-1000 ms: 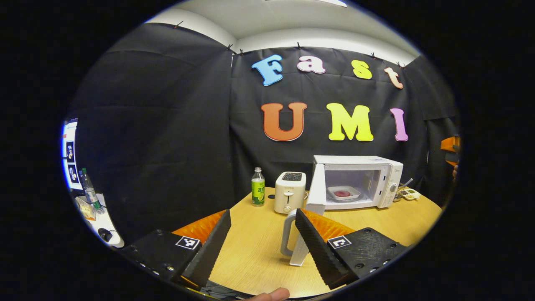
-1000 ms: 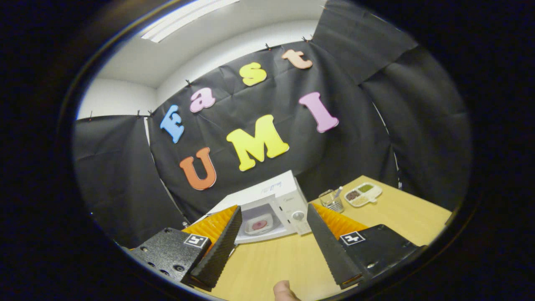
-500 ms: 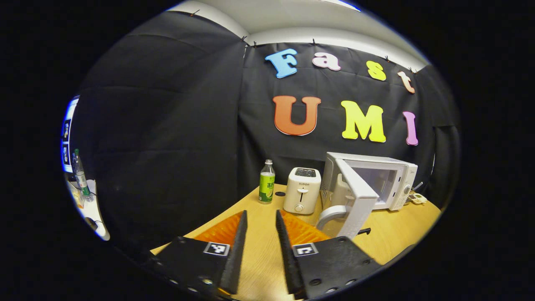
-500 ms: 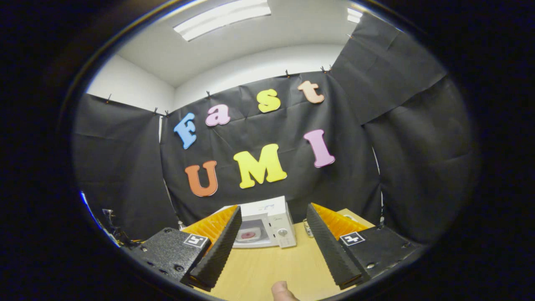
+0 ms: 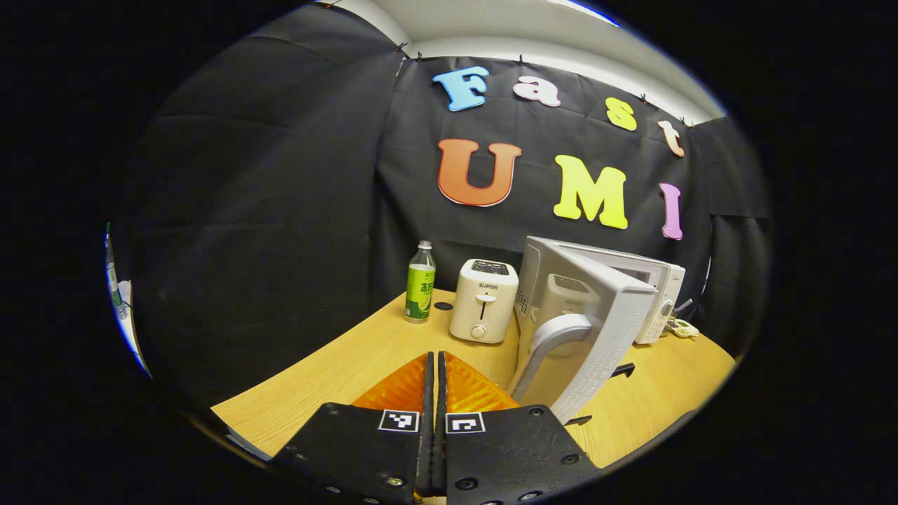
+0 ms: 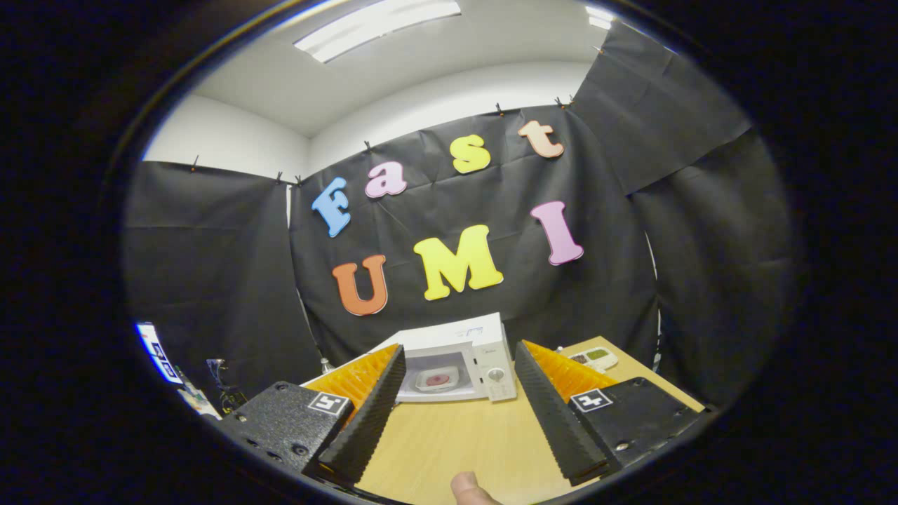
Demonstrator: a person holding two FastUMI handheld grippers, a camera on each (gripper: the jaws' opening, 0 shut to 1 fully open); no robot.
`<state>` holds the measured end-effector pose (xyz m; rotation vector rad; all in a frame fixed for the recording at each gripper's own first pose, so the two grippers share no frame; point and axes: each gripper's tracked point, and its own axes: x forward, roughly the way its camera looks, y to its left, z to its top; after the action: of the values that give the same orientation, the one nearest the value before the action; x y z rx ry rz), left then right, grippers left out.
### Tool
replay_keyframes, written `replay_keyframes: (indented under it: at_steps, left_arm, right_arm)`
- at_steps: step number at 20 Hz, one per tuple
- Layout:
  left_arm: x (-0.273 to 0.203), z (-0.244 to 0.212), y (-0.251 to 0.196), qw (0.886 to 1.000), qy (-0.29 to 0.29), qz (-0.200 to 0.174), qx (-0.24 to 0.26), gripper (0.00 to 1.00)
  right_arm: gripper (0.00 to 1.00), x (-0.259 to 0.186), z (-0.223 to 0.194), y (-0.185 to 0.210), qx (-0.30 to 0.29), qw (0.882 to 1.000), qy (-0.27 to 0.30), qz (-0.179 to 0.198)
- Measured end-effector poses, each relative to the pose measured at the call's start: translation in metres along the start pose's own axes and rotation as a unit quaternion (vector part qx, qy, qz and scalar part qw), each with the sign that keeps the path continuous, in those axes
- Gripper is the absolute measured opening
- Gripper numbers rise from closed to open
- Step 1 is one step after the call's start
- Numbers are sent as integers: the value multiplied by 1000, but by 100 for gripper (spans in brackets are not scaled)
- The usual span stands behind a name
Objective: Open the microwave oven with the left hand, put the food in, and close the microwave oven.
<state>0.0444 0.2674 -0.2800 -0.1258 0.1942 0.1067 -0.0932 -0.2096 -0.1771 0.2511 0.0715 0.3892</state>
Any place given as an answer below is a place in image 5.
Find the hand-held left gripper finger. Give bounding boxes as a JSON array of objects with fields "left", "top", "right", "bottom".
[
  {"left": 270, "top": 351, "right": 436, "bottom": 505},
  {"left": 436, "top": 350, "right": 604, "bottom": 505}
]

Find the white microwave oven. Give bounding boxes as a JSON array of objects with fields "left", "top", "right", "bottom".
[{"left": 508, "top": 236, "right": 688, "bottom": 427}]

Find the white toaster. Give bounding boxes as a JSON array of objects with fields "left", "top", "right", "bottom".
[{"left": 448, "top": 258, "right": 521, "bottom": 345}]

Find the green label drink bottle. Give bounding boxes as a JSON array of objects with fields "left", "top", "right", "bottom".
[{"left": 404, "top": 240, "right": 437, "bottom": 324}]

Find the black backdrop cloth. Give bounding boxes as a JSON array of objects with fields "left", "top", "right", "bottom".
[{"left": 130, "top": 4, "right": 772, "bottom": 415}]

